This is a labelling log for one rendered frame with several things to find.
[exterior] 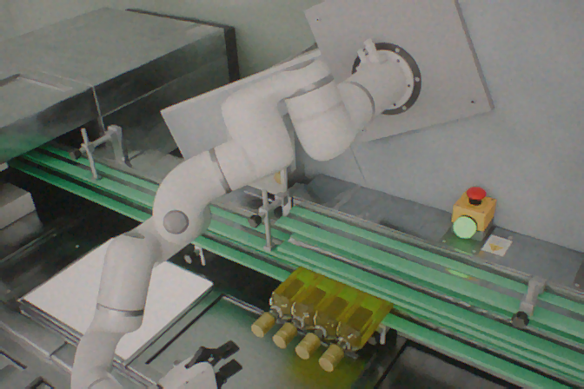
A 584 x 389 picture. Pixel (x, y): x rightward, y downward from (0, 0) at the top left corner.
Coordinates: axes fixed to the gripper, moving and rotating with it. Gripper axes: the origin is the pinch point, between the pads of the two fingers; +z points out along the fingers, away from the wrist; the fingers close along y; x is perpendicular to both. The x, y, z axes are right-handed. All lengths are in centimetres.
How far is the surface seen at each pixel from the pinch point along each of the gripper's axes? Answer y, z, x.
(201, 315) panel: -12.5, 8.7, 27.4
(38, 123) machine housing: 20, 3, 99
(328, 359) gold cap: 1.1, 13.5, -14.9
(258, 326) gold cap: 1.6, 9.1, 1.8
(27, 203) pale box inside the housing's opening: -9, -5, 110
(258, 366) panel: -12.8, 9.1, 4.2
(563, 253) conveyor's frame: 14, 59, -37
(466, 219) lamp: 20, 48, -21
